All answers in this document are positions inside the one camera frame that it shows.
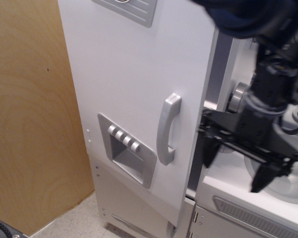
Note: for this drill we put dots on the white lower freezer door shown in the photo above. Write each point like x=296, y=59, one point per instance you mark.
x=121, y=207

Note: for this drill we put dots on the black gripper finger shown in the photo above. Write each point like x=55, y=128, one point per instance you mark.
x=265, y=174
x=210, y=147

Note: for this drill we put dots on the plywood board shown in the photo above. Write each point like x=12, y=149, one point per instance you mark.
x=44, y=168

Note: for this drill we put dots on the white toy kitchen cabinet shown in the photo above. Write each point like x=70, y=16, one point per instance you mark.
x=231, y=174

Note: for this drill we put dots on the grey toy telephone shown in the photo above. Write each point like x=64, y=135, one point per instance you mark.
x=236, y=98

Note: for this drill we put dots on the white toy fridge door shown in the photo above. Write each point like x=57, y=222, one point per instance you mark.
x=126, y=58

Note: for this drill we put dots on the grey oven vent panel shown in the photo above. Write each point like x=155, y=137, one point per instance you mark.
x=253, y=219

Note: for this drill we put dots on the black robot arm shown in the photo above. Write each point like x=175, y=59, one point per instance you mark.
x=274, y=86

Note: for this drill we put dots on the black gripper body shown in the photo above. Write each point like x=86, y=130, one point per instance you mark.
x=251, y=133

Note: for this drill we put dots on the grey ice dispenser panel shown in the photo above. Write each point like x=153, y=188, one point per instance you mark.
x=127, y=152

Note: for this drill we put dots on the grey toy sink basin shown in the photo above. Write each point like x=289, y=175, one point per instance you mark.
x=285, y=188

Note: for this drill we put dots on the grey lower door handle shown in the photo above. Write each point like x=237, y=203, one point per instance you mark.
x=170, y=230

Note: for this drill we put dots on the grey fridge door handle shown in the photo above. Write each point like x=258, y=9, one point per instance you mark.
x=170, y=109

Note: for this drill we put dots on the black equipment corner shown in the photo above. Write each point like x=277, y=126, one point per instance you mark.
x=6, y=231

